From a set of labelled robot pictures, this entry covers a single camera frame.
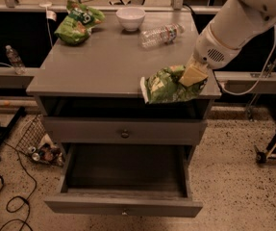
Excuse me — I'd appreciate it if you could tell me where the wire basket with cans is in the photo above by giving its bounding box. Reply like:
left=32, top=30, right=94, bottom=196
left=16, top=115, right=64, bottom=167

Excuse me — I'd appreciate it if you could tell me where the black floor cable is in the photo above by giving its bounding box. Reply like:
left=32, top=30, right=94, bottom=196
left=0, top=98, right=38, bottom=231

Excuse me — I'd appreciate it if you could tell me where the grey wooden drawer cabinet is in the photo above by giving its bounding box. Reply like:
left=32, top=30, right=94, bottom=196
left=26, top=11, right=222, bottom=218

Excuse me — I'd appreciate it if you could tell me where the open grey lower drawer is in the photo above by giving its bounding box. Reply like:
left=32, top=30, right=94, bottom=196
left=45, top=143, right=203, bottom=218

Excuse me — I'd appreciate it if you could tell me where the clear plastic water bottle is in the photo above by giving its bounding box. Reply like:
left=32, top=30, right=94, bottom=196
left=139, top=23, right=185, bottom=48

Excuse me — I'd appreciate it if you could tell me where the white cable right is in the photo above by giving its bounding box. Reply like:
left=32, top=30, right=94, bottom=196
left=218, top=23, right=276, bottom=97

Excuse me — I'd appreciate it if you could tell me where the green snack bag rear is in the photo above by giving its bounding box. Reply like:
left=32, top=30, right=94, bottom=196
left=54, top=0, right=105, bottom=45

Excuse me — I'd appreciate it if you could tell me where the white ceramic bowl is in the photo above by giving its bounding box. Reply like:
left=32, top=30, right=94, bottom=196
left=115, top=7, right=146, bottom=32

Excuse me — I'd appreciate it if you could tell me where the green jalapeno chip bag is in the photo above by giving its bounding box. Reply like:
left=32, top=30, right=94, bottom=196
left=139, top=65, right=208, bottom=104

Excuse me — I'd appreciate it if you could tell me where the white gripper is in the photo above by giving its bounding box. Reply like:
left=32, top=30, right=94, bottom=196
left=179, top=23, right=241, bottom=87

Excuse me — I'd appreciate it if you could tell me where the water bottle on shelf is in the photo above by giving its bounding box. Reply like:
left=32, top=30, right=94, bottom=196
left=6, top=45, right=26, bottom=75

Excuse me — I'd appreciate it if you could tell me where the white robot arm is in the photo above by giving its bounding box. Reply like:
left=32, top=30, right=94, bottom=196
left=180, top=0, right=276, bottom=87

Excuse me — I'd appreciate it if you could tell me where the white lamp stand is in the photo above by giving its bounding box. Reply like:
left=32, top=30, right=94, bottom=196
left=39, top=0, right=57, bottom=46

